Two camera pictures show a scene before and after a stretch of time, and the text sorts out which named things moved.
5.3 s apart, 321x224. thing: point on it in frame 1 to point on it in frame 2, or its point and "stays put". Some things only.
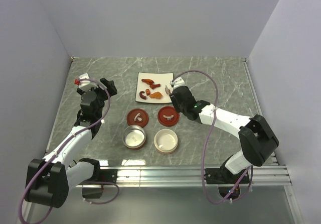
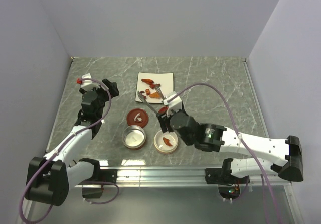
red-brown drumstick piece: x=152 y=86 stays put
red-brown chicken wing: x=148 y=81 stays put
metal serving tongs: x=168 y=91 to x=160 y=94
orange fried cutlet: x=156 y=95 stays put
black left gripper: x=97 y=89 stays put
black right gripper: x=174 y=102 to x=165 y=118
